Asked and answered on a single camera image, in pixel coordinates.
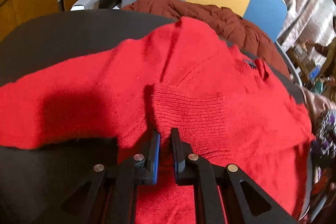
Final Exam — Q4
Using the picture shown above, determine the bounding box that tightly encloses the red knit sweater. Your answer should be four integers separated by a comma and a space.
1, 18, 313, 223

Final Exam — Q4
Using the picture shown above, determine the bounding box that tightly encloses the leopard print purple garment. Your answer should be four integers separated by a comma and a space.
310, 110, 335, 161

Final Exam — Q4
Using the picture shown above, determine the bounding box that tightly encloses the rust brown quilted jacket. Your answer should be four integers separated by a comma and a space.
122, 0, 290, 78

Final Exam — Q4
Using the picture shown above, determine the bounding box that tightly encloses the beige pink cloth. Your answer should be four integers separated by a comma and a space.
300, 87, 335, 127

